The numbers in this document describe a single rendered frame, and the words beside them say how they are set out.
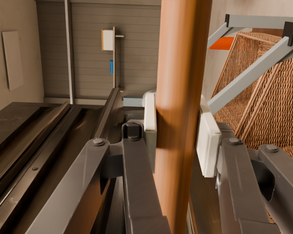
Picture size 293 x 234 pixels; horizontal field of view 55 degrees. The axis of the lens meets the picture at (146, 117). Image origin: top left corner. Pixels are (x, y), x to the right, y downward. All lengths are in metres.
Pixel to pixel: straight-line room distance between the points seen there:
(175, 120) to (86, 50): 7.94
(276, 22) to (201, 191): 0.65
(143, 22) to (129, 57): 1.01
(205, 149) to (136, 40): 7.75
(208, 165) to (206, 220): 0.80
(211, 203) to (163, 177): 0.81
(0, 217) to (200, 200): 0.64
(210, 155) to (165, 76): 0.06
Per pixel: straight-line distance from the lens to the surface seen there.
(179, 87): 0.18
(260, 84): 1.24
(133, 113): 1.79
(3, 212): 1.04
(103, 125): 1.19
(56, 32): 8.29
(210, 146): 0.16
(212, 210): 0.99
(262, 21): 1.09
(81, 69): 8.23
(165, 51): 0.17
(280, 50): 0.61
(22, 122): 1.68
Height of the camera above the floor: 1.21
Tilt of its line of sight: level
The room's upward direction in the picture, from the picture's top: 88 degrees counter-clockwise
